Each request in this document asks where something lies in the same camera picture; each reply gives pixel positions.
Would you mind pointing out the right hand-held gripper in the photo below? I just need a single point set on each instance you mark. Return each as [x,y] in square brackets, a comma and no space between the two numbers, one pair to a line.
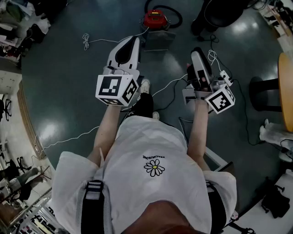
[220,100]

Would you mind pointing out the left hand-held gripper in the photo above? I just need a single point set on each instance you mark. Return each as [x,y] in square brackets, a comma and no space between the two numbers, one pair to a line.
[119,90]

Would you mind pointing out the red vacuum cleaner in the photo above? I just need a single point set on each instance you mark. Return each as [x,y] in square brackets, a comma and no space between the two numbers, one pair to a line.
[154,19]

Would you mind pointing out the person's left forearm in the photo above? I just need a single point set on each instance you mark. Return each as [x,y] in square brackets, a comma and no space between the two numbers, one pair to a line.
[107,128]

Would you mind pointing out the person's right forearm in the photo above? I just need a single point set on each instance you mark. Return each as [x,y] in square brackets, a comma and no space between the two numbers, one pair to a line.
[199,132]

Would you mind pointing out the white power strip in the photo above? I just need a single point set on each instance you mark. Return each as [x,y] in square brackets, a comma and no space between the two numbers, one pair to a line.
[226,77]

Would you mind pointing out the person's white shoe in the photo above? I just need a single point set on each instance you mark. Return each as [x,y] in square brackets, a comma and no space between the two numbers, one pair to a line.
[155,115]
[145,85]

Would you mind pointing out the person's black trouser leg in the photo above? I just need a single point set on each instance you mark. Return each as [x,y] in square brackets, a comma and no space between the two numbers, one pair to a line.
[143,104]

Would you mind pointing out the black table base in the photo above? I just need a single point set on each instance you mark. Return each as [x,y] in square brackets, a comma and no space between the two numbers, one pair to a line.
[263,93]

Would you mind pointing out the grey flat box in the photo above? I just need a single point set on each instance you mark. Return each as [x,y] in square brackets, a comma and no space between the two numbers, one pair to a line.
[160,41]

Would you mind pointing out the round wooden table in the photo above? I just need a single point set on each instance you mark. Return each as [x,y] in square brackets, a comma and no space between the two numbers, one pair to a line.
[286,91]

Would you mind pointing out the stack of wooden boards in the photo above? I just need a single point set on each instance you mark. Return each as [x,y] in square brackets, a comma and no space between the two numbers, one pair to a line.
[27,118]

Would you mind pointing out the person's white flower-print shirt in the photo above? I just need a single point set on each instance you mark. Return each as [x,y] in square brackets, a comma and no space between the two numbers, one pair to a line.
[146,182]

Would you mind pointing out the black office chair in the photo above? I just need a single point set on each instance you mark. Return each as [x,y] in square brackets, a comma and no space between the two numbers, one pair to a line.
[5,107]
[16,164]

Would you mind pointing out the black bag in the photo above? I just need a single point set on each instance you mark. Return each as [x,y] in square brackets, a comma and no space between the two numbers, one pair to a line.
[275,202]

